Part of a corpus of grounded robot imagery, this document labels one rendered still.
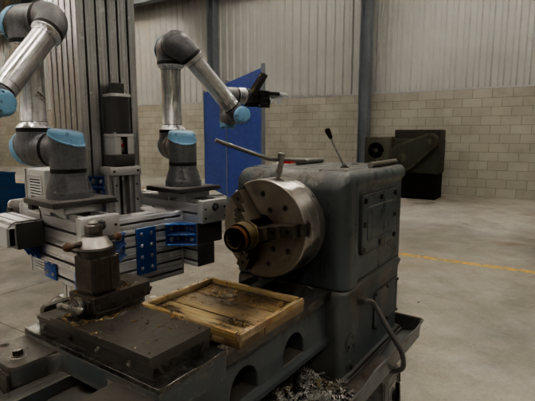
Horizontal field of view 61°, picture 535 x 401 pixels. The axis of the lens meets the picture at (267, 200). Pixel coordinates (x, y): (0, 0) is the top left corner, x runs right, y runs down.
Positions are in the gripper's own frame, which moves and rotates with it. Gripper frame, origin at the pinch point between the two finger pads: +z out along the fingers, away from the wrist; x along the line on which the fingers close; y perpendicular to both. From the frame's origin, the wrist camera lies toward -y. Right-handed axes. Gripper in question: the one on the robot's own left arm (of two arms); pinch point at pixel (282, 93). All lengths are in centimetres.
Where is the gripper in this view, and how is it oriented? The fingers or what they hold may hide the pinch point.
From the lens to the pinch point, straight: 231.4
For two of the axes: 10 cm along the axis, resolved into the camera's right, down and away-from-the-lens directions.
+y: -0.7, 9.6, 2.6
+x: 4.7, 2.6, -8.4
